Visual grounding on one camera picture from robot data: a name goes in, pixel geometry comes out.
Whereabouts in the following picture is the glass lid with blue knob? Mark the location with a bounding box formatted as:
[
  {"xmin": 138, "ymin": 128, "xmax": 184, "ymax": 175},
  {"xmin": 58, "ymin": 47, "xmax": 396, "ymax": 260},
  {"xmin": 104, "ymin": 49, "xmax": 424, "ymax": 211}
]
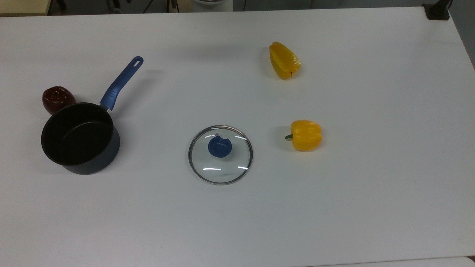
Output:
[{"xmin": 188, "ymin": 125, "xmax": 253, "ymax": 185}]

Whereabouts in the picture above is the whole yellow bell pepper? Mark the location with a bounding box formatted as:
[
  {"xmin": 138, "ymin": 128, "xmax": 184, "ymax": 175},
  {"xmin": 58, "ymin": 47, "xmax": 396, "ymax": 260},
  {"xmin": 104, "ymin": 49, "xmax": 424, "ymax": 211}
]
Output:
[{"xmin": 285, "ymin": 120, "xmax": 323, "ymax": 152}]

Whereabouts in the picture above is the yellow star fruit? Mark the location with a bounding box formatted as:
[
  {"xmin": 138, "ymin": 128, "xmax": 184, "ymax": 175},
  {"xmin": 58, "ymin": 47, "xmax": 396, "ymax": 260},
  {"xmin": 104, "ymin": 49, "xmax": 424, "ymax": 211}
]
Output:
[{"xmin": 269, "ymin": 41, "xmax": 302, "ymax": 80}]

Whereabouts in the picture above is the dark red apple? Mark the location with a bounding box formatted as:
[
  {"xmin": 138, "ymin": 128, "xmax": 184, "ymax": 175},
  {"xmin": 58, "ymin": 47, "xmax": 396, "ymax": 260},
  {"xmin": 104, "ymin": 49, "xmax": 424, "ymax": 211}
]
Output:
[{"xmin": 42, "ymin": 86, "xmax": 77, "ymax": 115}]

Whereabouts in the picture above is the black table clamp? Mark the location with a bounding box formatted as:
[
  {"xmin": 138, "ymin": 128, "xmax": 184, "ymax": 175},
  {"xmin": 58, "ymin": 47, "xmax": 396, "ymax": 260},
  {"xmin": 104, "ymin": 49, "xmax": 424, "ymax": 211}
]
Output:
[{"xmin": 422, "ymin": 0, "xmax": 454, "ymax": 20}]

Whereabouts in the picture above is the light wooden board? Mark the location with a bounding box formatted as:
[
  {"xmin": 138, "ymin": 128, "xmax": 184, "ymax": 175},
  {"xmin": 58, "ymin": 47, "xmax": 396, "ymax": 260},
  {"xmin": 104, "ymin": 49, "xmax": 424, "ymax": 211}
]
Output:
[{"xmin": 0, "ymin": 0, "xmax": 51, "ymax": 17}]

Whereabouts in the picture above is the black saucepan with blue handle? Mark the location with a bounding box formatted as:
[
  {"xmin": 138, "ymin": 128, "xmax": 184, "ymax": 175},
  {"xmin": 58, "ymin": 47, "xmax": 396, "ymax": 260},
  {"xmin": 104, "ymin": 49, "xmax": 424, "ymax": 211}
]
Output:
[{"xmin": 41, "ymin": 56, "xmax": 144, "ymax": 175}]

